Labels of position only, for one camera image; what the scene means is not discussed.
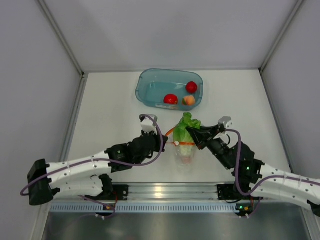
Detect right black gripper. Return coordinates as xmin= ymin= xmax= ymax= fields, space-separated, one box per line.
xmin=188 ymin=123 xmax=234 ymax=170

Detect green fake vegetable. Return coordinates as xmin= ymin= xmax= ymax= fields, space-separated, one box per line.
xmin=173 ymin=112 xmax=201 ymax=157

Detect clear zip top bag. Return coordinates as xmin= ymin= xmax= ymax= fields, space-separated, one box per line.
xmin=165 ymin=125 xmax=198 ymax=176

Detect fake peach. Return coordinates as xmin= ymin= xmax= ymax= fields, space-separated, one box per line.
xmin=182 ymin=95 xmax=196 ymax=106

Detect fake strawberry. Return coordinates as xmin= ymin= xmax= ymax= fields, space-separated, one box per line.
xmin=163 ymin=93 xmax=179 ymax=105

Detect red fake pepper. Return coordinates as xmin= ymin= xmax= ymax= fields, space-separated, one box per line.
xmin=185 ymin=81 xmax=198 ymax=94

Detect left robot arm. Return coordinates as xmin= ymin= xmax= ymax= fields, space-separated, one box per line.
xmin=20 ymin=132 xmax=169 ymax=206

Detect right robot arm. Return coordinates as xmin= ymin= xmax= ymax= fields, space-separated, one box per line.
xmin=186 ymin=124 xmax=320 ymax=216

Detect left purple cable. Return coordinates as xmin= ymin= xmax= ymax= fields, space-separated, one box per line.
xmin=19 ymin=113 xmax=166 ymax=198

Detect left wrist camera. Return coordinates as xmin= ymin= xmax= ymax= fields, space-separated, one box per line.
xmin=139 ymin=114 xmax=158 ymax=135

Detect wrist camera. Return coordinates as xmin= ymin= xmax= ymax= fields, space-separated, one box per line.
xmin=139 ymin=114 xmax=158 ymax=135
xmin=218 ymin=116 xmax=233 ymax=129

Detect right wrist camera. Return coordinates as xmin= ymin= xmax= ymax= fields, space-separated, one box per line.
xmin=218 ymin=116 xmax=233 ymax=129

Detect aluminium mounting rail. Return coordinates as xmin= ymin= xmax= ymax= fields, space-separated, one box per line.
xmin=113 ymin=182 xmax=250 ymax=201

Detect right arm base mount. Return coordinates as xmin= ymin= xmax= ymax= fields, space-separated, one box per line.
xmin=216 ymin=184 xmax=241 ymax=204

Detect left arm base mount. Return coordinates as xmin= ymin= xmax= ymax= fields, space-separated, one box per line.
xmin=109 ymin=184 xmax=129 ymax=201

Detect slotted cable duct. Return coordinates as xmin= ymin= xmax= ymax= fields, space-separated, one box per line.
xmin=50 ymin=202 xmax=250 ymax=214

